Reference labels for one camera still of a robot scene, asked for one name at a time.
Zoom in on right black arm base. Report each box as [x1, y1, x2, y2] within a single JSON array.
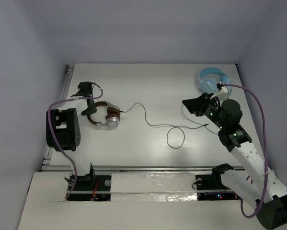
[[192, 163, 234, 190]]

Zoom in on thin black headphone cable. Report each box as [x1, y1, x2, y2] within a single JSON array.
[[120, 103, 209, 150]]

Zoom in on green headphone cable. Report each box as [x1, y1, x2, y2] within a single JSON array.
[[181, 104, 220, 135]]

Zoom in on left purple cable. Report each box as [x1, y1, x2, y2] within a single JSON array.
[[47, 84, 103, 199]]

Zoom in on light blue headphones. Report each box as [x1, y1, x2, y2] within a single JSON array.
[[196, 67, 232, 94]]

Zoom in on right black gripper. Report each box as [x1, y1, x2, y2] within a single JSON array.
[[182, 92, 227, 130]]

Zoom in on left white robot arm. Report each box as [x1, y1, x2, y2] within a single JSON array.
[[46, 81, 98, 189]]

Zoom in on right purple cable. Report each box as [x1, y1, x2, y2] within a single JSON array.
[[223, 83, 270, 219]]

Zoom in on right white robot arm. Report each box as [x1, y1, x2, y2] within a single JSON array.
[[182, 93, 287, 230]]

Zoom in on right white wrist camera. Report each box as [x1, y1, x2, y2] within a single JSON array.
[[210, 82, 231, 101]]

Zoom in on brown silver headphones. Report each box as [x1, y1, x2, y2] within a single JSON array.
[[87, 101, 122, 127]]

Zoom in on aluminium rail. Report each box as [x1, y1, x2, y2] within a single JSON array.
[[39, 63, 246, 195]]

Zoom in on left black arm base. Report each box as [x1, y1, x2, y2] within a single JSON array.
[[73, 163, 97, 191]]

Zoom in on purple cable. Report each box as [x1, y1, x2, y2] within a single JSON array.
[[223, 83, 270, 219], [47, 84, 103, 199]]

